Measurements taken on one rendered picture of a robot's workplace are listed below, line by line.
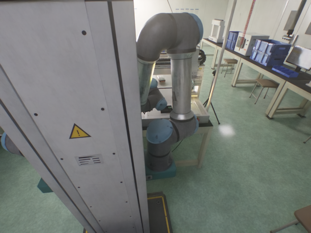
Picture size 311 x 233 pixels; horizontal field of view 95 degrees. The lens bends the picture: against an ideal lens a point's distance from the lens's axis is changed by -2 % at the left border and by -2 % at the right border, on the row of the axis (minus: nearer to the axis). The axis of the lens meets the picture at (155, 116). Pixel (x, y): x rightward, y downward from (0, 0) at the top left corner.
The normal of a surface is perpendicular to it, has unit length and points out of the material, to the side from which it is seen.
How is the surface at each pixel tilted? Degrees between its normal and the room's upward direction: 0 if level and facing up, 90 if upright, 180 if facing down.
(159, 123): 7
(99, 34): 90
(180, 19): 46
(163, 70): 90
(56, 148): 90
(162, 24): 57
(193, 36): 81
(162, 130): 8
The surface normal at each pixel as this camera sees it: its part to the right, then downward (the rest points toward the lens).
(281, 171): 0.00, -0.81
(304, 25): -1.00, 0.05
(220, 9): 0.09, 0.59
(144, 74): 0.05, 0.82
